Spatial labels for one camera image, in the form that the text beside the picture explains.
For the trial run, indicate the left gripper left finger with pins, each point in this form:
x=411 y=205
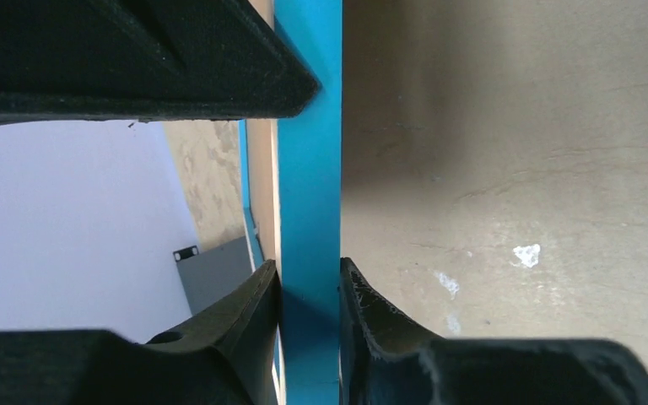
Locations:
x=222 y=355

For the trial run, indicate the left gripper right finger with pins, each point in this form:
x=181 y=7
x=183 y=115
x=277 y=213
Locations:
x=388 y=358

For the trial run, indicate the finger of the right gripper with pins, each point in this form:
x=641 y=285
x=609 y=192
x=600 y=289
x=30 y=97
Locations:
x=147 y=61

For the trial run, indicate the blue wooden picture frame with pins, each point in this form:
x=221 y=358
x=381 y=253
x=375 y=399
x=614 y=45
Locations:
x=306 y=370

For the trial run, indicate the brown cardboard backing board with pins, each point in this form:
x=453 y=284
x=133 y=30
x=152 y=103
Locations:
x=263 y=183

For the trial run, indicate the dark flat box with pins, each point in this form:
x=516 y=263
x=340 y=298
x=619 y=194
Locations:
x=208 y=276

